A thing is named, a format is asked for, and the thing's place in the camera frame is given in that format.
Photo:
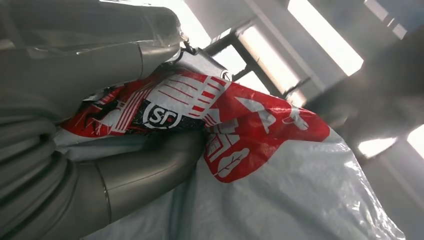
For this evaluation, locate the bright ceiling light panel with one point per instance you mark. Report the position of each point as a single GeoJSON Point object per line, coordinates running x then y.
{"type": "Point", "coordinates": [268, 59]}
{"type": "Point", "coordinates": [324, 36]}
{"type": "Point", "coordinates": [376, 147]}
{"type": "Point", "coordinates": [386, 16]}
{"type": "Point", "coordinates": [417, 140]}

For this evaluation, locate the grey red courier bag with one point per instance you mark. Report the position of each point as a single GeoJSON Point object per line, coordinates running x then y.
{"type": "Point", "coordinates": [265, 149]}

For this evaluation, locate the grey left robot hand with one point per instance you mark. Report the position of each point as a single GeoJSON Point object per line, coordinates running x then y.
{"type": "Point", "coordinates": [82, 59]}

